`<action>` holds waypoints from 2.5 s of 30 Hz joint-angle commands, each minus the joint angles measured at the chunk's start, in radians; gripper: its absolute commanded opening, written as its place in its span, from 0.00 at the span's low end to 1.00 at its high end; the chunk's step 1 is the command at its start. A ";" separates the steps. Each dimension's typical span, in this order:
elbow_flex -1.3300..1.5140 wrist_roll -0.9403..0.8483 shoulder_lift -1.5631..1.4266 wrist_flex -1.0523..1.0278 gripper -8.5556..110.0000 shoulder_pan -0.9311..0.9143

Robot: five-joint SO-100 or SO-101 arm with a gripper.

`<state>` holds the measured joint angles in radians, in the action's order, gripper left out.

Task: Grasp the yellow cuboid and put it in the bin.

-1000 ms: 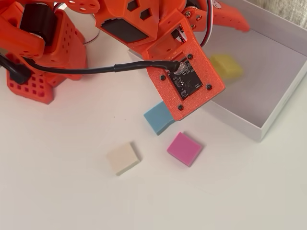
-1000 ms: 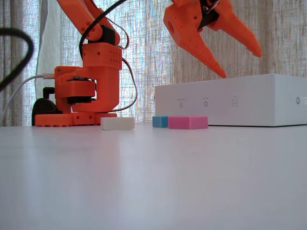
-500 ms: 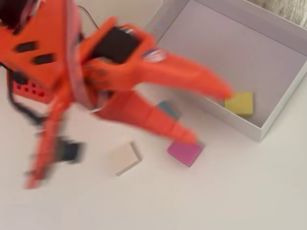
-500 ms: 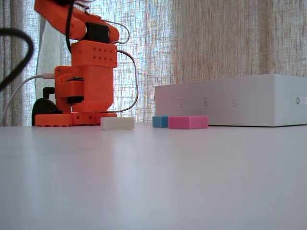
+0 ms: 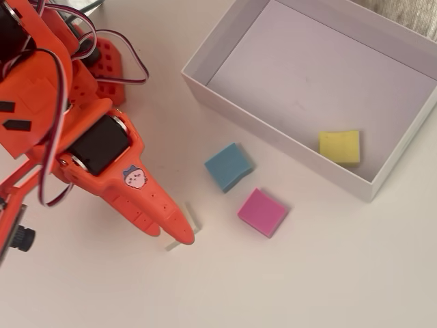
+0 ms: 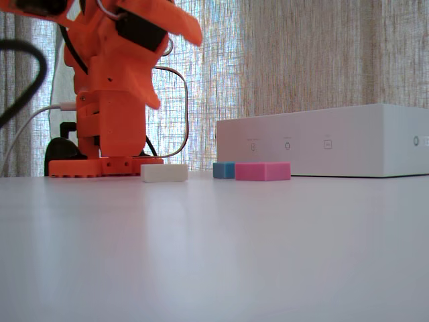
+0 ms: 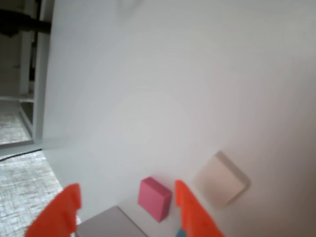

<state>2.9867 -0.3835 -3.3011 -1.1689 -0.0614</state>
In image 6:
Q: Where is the orange gripper, black servo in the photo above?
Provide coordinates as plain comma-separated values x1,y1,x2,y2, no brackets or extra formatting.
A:
113,0,204,110

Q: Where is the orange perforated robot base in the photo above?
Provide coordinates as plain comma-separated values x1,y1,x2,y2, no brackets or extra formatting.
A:
48,156,165,178

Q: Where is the white USB cable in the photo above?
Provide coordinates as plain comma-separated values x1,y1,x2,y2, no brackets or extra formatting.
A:
0,101,78,177

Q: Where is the thin black camera cable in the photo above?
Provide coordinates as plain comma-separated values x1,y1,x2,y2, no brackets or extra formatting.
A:
62,32,90,74

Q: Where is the wrist camera on orange mount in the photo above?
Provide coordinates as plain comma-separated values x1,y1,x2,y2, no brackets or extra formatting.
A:
0,0,73,26

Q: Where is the pink foam cuboid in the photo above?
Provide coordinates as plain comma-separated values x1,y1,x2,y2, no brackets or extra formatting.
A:
234,162,292,182

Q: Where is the thick black cable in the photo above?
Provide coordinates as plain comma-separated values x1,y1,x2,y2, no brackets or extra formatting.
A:
0,38,50,130

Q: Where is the blue foam cuboid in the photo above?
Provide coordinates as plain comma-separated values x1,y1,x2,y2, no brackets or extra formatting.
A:
212,161,236,179

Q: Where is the white cardboard box bin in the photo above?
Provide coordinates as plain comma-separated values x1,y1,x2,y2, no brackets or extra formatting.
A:
216,103,429,178

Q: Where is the black table clamp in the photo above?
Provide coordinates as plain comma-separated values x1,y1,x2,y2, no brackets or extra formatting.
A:
44,122,88,177

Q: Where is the red white black servo cable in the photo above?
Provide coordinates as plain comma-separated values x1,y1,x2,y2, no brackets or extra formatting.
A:
152,66,189,159
95,0,120,19

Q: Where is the beige woven curtain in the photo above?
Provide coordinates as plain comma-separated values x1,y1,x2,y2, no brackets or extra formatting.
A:
0,0,429,177

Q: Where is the white foam cuboid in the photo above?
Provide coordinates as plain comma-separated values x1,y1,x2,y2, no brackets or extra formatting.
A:
140,163,189,183

